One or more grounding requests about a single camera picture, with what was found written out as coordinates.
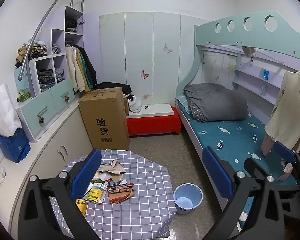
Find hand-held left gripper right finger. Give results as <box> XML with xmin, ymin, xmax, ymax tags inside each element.
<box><xmin>202</xmin><ymin>146</ymin><xmax>285</xmax><ymax>240</ymax></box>

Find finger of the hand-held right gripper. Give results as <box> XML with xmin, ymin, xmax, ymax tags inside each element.
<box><xmin>244</xmin><ymin>156</ymin><xmax>299</xmax><ymax>195</ymax></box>
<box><xmin>274</xmin><ymin>141</ymin><xmax>297</xmax><ymax>165</ymax></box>

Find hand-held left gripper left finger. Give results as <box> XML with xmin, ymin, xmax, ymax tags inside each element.
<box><xmin>17</xmin><ymin>149</ymin><xmax>102</xmax><ymax>240</ymax></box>

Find blue plastic bucket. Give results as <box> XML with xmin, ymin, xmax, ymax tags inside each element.
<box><xmin>173</xmin><ymin>183</ymin><xmax>203</xmax><ymax>215</ymax></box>

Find crumpled white wrapper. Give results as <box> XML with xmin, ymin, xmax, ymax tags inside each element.
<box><xmin>91</xmin><ymin>170</ymin><xmax>113</xmax><ymax>184</ymax></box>

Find pink garment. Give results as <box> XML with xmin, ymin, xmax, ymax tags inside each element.
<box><xmin>261</xmin><ymin>136</ymin><xmax>294</xmax><ymax>182</ymax></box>

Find yellow white packet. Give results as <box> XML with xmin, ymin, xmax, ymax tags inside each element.
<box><xmin>84</xmin><ymin>182</ymin><xmax>107</xmax><ymax>205</ymax></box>

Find brown crumpled paper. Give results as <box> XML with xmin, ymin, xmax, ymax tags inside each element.
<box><xmin>100</xmin><ymin>159</ymin><xmax>127</xmax><ymax>175</ymax></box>

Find yellow wrapper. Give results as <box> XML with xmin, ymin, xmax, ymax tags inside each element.
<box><xmin>76</xmin><ymin>198</ymin><xmax>87</xmax><ymax>217</ymax></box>

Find teal candy-print quilt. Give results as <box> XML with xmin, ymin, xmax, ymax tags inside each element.
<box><xmin>176</xmin><ymin>95</ymin><xmax>300</xmax><ymax>230</ymax></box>

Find red brown packet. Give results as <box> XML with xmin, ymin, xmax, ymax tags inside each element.
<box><xmin>107</xmin><ymin>183</ymin><xmax>135</xmax><ymax>204</ymax></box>

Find cream curved floor cabinet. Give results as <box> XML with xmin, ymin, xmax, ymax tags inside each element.
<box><xmin>0</xmin><ymin>100</ymin><xmax>94</xmax><ymax>233</ymax></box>

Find beige hanging shirt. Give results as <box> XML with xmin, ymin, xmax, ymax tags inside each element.
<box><xmin>264</xmin><ymin>70</ymin><xmax>300</xmax><ymax>153</ymax></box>

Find table with grey checked tablecloth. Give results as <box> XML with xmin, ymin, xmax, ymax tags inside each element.
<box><xmin>49</xmin><ymin>149</ymin><xmax>177</xmax><ymax>239</ymax></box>

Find large cardboard box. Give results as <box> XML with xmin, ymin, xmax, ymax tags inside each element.
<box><xmin>78</xmin><ymin>87</ymin><xmax>130</xmax><ymax>151</ymax></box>

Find grey duvet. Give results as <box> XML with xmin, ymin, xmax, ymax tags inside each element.
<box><xmin>184</xmin><ymin>82</ymin><xmax>248</xmax><ymax>123</ymax></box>

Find blue plastic bag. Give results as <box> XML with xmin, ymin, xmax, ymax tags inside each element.
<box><xmin>0</xmin><ymin>127</ymin><xmax>31</xmax><ymax>163</ymax></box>

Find light blue pillow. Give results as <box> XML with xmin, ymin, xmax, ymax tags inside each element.
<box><xmin>176</xmin><ymin>95</ymin><xmax>190</xmax><ymax>113</ymax></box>

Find red storage bench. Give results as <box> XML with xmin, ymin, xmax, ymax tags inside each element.
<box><xmin>126</xmin><ymin>103</ymin><xmax>182</xmax><ymax>137</ymax></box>

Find white plastic bag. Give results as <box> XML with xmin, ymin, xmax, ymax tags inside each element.
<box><xmin>128</xmin><ymin>95</ymin><xmax>142</xmax><ymax>113</ymax></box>

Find black clothes pile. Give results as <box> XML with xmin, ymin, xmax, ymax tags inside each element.
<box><xmin>95</xmin><ymin>82</ymin><xmax>132</xmax><ymax>97</ymax></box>

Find green garment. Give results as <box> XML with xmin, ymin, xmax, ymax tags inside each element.
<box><xmin>80</xmin><ymin>51</ymin><xmax>94</xmax><ymax>90</ymax></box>

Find green artificial plant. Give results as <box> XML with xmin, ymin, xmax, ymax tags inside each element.
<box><xmin>17</xmin><ymin>89</ymin><xmax>32</xmax><ymax>103</ymax></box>

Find white paper bag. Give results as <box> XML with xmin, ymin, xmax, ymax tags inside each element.
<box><xmin>0</xmin><ymin>84</ymin><xmax>22</xmax><ymax>138</ymax></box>

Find dark folded clothes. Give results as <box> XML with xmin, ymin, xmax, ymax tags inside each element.
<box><xmin>37</xmin><ymin>69</ymin><xmax>56</xmax><ymax>84</ymax></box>

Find black coat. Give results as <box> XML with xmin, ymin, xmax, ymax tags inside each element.
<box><xmin>74</xmin><ymin>44</ymin><xmax>97</xmax><ymax>87</ymax></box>

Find teal bunk bed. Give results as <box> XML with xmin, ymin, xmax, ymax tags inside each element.
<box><xmin>175</xmin><ymin>10</ymin><xmax>300</xmax><ymax>233</ymax></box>

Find brown folded clothes pile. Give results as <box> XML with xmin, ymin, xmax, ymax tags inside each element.
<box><xmin>15</xmin><ymin>44</ymin><xmax>48</xmax><ymax>68</ymax></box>

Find lilac stair cabinet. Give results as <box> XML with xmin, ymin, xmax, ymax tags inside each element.
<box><xmin>14</xmin><ymin>5</ymin><xmax>100</xmax><ymax>143</ymax></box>

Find grey metal handrail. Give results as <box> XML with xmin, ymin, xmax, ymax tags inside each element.
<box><xmin>18</xmin><ymin>0</ymin><xmax>87</xmax><ymax>80</ymax></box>

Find black folded clothes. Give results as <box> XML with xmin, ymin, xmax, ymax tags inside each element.
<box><xmin>65</xmin><ymin>17</ymin><xmax>78</xmax><ymax>29</ymax></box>

